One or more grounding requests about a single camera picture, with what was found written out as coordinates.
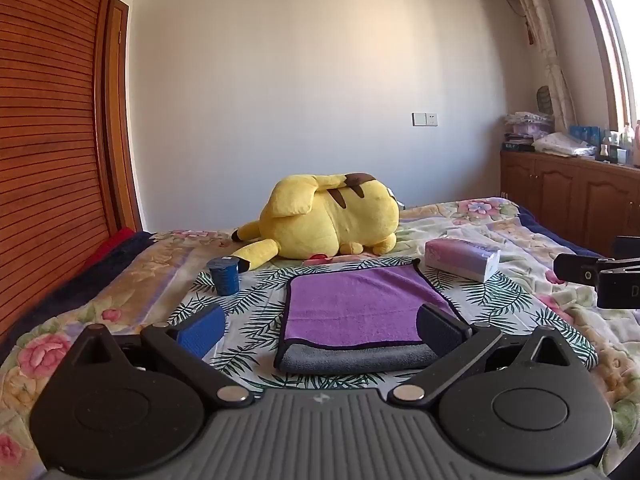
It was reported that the wooden slatted wardrobe door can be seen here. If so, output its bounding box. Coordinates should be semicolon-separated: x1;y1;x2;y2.
0;0;144;343

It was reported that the pink and white tissue pack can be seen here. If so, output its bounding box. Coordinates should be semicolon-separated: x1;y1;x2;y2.
423;238;502;284

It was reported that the wooden low cabinet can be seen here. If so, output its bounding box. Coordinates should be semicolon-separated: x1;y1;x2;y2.
499;149;640;262

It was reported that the yellow plush toy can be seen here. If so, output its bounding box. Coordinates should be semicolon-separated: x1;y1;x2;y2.
230;172;401;274

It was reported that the purple and grey towel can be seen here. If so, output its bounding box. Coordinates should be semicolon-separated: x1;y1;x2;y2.
273;258;474;376

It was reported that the blue box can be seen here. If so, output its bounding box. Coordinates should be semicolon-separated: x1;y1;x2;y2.
570;124;602;146

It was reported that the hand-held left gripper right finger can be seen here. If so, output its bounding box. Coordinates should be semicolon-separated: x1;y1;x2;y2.
389;303;577;407

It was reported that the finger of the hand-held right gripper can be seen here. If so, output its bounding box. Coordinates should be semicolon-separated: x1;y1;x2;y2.
553;252;616;287

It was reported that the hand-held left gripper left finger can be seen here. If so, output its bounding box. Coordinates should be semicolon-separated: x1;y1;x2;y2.
67;302;255;408

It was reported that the blue ribbed cup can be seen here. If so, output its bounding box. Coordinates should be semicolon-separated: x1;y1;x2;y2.
207;255;241;297

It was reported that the dark blue blanket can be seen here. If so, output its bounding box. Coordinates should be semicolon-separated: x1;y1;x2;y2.
0;231;157;358

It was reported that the white plastic bag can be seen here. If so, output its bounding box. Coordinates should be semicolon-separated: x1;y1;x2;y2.
531;132;599;159

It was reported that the wooden framed window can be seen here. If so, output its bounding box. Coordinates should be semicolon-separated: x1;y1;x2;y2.
570;0;640;133

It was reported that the group of small bottles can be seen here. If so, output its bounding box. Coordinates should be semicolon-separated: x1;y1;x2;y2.
599;120;640;168

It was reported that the red cloth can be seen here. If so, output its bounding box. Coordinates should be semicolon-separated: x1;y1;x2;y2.
81;227;137;272

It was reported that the patterned beige curtain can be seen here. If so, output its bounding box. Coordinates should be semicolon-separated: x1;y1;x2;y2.
500;0;582;132

